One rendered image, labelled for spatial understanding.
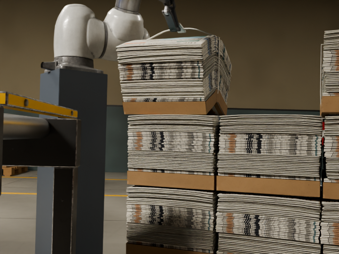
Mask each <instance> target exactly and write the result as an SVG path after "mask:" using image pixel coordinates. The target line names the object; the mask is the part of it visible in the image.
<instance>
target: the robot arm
mask: <svg viewBox="0 0 339 254"><path fill-rule="evenodd" d="M158 1H160V2H162V3H163V5H164V6H165V8H164V10H162V14H163V15H164V17H165V19H166V22H167V24H168V27H169V30H170V31H171V32H178V33H186V30H185V29H184V27H183V26H182V25H181V23H178V19H177V14H176V10H175V8H176V4H175V0H158ZM140 4H141V0H116V4H115V8H112V9H111V10H110V11H109V12H108V14H107V16H106V18H105V20H104V21H101V20H99V19H97V18H95V14H94V12H93V11H92V10H91V9H90V8H88V7H87V6H85V5H81V4H70V5H66V6H65V7H64V8H63V9H62V11H61V13H60V14H59V16H58V19H57V21H56V24H55V30H54V44H53V45H54V61H53V62H42V63H41V68H42V69H45V70H44V72H45V73H46V72H50V71H53V70H56V69H67V70H76V71H84V72H92V73H100V74H103V71H102V70H98V69H94V64H93V59H95V58H100V59H104V60H111V61H118V59H117V58H118V53H117V52H116V50H117V48H116V47H117V46H119V45H121V44H123V43H126V42H129V41H133V40H146V39H148V38H150V36H149V33H148V31H147V30H146V29H145V28H144V25H143V18H142V16H141V14H139V9H140ZM171 5H173V6H171Z"/></svg>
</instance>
